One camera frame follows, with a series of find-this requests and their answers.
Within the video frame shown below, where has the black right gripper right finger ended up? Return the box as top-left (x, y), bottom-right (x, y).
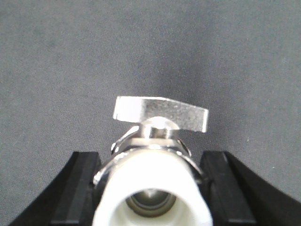
top-left (200, 151), bottom-right (301, 226)

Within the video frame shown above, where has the silver valve with white cap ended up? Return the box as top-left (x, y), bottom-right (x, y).
top-left (92, 96), bottom-right (214, 226)

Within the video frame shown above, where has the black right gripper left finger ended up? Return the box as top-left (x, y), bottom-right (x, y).
top-left (11, 152), bottom-right (100, 226)

